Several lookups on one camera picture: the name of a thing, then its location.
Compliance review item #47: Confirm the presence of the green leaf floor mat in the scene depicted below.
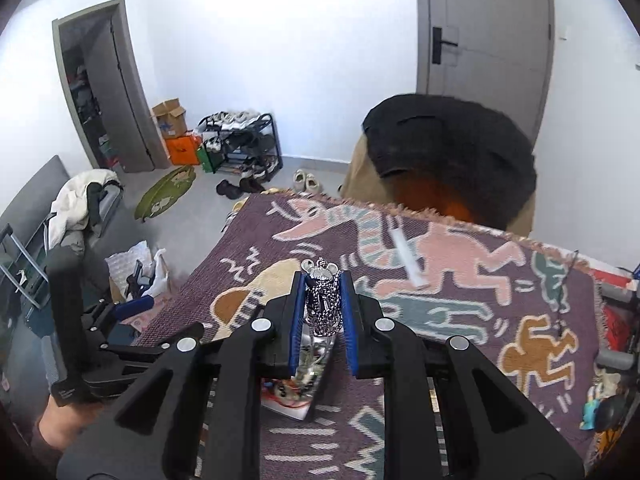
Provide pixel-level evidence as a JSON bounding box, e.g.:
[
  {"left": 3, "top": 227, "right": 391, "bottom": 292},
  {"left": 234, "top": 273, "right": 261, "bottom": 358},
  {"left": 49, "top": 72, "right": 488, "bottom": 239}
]
[{"left": 134, "top": 165, "right": 197, "bottom": 222}]

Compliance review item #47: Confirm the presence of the grey open closet door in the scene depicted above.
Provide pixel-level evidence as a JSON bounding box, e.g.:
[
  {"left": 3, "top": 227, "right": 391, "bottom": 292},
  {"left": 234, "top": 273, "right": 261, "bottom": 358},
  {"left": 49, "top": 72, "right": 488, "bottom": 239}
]
[{"left": 52, "top": 0, "right": 171, "bottom": 173}]

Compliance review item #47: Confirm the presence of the blue toy figure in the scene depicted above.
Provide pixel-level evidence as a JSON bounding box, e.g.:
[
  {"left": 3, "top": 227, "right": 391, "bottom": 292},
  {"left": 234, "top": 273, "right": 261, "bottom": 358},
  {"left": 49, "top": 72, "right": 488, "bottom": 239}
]
[{"left": 580, "top": 370, "right": 617, "bottom": 432}]

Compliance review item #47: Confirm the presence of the printed woven blanket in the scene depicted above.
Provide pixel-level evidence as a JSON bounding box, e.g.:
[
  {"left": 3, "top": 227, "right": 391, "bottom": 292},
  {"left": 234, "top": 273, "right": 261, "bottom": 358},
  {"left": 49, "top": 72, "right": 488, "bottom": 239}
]
[{"left": 132, "top": 189, "right": 608, "bottom": 480}]

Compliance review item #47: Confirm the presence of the orange box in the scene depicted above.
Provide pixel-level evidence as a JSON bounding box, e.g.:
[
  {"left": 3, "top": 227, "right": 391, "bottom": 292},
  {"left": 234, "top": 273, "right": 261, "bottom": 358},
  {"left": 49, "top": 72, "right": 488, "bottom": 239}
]
[{"left": 166, "top": 135, "right": 203, "bottom": 165}]

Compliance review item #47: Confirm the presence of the green bag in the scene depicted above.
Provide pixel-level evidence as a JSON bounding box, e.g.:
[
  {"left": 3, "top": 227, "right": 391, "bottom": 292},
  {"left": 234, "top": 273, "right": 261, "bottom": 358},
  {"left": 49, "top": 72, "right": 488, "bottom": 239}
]
[{"left": 196, "top": 142, "right": 226, "bottom": 173}]

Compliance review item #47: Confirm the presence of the black box with white inside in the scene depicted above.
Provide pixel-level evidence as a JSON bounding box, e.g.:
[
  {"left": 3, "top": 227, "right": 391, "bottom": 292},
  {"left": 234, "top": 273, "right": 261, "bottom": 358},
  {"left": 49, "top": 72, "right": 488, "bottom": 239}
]
[{"left": 259, "top": 335, "right": 347, "bottom": 423}]

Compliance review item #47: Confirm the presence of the black shoes pair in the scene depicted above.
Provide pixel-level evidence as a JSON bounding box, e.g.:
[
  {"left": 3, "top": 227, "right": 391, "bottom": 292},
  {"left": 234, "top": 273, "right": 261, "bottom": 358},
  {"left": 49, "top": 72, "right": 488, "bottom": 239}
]
[{"left": 216, "top": 177, "right": 266, "bottom": 198}]

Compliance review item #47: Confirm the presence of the grey sofa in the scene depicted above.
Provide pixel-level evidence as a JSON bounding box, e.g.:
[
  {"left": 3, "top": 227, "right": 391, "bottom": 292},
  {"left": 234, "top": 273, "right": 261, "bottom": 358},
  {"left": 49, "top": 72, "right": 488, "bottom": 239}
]
[{"left": 0, "top": 155, "right": 126, "bottom": 351}]

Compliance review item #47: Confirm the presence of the white garment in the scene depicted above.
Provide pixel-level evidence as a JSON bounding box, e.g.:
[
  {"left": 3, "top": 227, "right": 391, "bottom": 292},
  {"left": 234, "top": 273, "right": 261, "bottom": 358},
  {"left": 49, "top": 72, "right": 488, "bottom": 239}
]
[{"left": 47, "top": 170, "right": 118, "bottom": 251}]

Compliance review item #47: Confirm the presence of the black door lock handle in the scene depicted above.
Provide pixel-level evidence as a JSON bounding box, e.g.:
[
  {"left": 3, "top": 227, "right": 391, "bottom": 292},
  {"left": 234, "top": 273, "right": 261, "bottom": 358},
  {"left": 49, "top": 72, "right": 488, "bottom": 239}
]
[{"left": 431, "top": 26, "right": 460, "bottom": 65}]

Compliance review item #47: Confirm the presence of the white tube on cloth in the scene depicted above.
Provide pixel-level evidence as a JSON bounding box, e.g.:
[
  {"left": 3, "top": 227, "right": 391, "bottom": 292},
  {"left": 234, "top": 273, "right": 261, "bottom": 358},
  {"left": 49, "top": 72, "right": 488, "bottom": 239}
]
[{"left": 390, "top": 227, "right": 429, "bottom": 288}]

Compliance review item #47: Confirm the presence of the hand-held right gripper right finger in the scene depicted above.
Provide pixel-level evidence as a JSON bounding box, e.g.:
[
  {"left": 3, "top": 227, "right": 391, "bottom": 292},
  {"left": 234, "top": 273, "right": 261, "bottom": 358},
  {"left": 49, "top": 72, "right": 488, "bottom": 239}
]
[{"left": 340, "top": 270, "right": 586, "bottom": 480}]

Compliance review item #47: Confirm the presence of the black jacket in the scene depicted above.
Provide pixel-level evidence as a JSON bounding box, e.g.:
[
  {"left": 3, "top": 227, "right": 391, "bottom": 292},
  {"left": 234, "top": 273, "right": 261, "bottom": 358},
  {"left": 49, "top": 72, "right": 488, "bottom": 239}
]
[{"left": 362, "top": 92, "right": 538, "bottom": 226}]

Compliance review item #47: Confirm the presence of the tan chair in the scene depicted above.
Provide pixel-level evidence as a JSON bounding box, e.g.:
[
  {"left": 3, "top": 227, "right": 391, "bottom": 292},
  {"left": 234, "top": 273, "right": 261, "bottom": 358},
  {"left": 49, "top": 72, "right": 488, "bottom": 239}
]
[{"left": 339, "top": 130, "right": 538, "bottom": 239}]

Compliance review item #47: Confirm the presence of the black cord necklace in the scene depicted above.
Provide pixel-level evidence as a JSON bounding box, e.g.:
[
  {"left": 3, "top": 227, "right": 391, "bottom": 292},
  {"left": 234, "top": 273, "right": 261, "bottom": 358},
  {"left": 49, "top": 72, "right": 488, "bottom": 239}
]
[{"left": 554, "top": 251, "right": 582, "bottom": 335}]

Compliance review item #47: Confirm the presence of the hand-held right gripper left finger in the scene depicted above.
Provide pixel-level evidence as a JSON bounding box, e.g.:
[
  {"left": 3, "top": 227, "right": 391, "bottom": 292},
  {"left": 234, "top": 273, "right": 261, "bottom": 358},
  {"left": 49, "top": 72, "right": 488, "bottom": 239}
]
[{"left": 56, "top": 271, "right": 307, "bottom": 480}]

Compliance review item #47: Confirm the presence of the silver chain necklace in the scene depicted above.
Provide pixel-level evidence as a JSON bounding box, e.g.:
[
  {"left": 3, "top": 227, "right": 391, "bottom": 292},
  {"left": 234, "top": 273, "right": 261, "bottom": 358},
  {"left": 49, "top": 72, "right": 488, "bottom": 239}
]
[{"left": 301, "top": 256, "right": 344, "bottom": 339}]

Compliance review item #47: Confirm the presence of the person's left forearm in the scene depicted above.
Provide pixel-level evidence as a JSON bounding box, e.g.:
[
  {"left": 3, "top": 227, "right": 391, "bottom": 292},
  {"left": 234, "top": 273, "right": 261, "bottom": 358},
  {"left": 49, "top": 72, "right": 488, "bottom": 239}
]
[{"left": 30, "top": 400, "right": 107, "bottom": 461}]

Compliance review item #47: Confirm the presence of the pile of brown bead bracelets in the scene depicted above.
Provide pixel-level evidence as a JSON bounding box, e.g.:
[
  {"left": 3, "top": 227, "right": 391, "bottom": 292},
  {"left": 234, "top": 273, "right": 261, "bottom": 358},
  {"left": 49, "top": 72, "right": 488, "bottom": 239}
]
[{"left": 262, "top": 377, "right": 323, "bottom": 408}]

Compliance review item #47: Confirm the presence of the brown cardboard box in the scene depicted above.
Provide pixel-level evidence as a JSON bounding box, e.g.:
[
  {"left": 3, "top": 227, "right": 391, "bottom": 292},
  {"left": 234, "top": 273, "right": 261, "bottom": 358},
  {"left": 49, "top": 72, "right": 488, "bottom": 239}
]
[{"left": 151, "top": 100, "right": 188, "bottom": 140}]

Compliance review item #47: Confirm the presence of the metal folding frame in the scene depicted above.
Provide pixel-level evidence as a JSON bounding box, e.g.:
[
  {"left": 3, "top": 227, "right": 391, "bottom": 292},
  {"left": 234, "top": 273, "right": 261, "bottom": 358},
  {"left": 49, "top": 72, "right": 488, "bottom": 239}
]
[{"left": 0, "top": 224, "right": 52, "bottom": 311}]

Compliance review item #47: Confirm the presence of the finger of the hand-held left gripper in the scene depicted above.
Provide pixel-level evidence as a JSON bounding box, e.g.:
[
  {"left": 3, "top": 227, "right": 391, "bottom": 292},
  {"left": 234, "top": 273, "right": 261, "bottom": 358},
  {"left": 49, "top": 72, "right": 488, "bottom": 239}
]
[
  {"left": 46, "top": 246, "right": 90, "bottom": 348},
  {"left": 85, "top": 295, "right": 155, "bottom": 343}
]

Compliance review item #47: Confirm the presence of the black shoe rack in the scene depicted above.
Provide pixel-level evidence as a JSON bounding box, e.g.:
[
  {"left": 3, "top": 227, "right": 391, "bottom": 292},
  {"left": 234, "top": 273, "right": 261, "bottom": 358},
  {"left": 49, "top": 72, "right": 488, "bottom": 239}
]
[{"left": 198, "top": 112, "right": 283, "bottom": 181}]

